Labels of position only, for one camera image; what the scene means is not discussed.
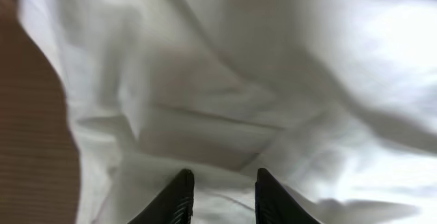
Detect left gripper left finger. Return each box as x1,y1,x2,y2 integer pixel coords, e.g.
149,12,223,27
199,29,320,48
128,169,195,224

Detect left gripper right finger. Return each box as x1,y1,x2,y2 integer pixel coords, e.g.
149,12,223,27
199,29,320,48
255,168,320,224

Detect white t-shirt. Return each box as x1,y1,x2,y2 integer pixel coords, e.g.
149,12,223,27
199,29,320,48
20,0,436,223

